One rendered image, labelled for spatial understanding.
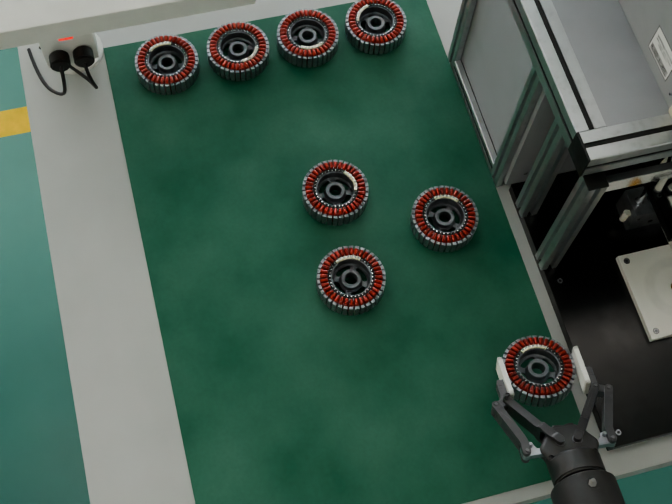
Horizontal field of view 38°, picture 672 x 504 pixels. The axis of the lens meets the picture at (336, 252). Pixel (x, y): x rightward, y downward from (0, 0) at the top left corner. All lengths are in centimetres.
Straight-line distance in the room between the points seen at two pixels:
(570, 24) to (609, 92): 12
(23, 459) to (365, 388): 104
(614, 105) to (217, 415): 74
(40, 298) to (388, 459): 120
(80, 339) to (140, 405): 15
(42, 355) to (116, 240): 81
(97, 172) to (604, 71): 85
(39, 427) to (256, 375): 92
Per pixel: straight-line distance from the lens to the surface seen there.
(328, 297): 155
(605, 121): 137
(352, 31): 181
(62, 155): 174
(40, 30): 132
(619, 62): 144
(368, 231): 163
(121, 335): 158
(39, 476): 233
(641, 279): 166
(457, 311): 160
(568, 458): 140
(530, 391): 150
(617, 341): 162
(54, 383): 238
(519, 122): 154
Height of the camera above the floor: 222
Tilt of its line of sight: 66 degrees down
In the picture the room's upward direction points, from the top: 6 degrees clockwise
